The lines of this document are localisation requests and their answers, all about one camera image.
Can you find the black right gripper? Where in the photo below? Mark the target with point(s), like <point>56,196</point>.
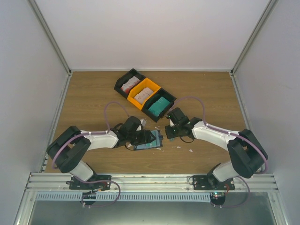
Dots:
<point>169,134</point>

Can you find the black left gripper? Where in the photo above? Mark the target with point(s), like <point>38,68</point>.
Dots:
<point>146,138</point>

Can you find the blue card holder wallet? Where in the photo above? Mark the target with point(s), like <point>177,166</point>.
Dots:
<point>152,143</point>

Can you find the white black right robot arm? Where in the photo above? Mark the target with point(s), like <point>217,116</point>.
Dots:
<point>246,153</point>

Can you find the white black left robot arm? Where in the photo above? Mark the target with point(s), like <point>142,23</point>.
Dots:
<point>69,148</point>

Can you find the teal card stack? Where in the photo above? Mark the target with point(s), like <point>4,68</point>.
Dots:
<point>157,107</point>

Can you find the black right card bin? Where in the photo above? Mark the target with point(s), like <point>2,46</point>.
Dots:
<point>153,99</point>

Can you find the yellow middle card bin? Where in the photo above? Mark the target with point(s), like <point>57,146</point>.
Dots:
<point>138,88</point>

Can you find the red white card stack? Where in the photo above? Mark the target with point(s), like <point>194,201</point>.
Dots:
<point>126,87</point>

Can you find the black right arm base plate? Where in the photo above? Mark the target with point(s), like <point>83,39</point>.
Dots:
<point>201,182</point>

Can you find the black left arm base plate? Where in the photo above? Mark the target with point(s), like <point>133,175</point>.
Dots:
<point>96,182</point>

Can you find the grey slotted cable duct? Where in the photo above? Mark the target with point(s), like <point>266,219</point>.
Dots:
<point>124,197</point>

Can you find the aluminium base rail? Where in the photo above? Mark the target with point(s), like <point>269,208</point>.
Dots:
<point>148,182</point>

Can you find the aluminium corner post right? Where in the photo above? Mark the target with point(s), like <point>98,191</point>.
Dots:
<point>259,25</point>

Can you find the aluminium corner post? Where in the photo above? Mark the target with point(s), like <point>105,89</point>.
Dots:
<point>259,25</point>
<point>38,13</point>

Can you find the aluminium corner post left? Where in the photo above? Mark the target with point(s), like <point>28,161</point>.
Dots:
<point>38,13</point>

